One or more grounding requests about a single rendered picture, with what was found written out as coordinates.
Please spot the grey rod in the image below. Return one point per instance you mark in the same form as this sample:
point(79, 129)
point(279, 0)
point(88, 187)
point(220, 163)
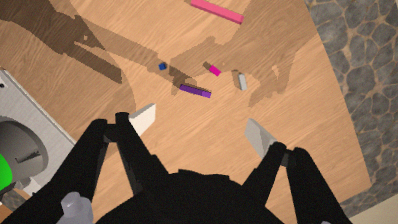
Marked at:
point(242, 82)

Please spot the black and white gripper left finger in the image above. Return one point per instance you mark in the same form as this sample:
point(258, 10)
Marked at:
point(67, 197)

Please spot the purple rod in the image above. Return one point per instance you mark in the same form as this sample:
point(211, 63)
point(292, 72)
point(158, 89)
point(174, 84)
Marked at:
point(195, 91)

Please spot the small blue cube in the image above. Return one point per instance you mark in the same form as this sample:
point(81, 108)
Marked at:
point(162, 66)

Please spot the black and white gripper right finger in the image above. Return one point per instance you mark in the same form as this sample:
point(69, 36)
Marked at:
point(313, 200)

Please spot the short magenta rod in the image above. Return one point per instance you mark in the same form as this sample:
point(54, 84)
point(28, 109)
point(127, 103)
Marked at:
point(214, 70)

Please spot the pink flat bar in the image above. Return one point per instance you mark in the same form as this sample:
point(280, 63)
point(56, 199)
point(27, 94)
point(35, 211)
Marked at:
point(218, 11)

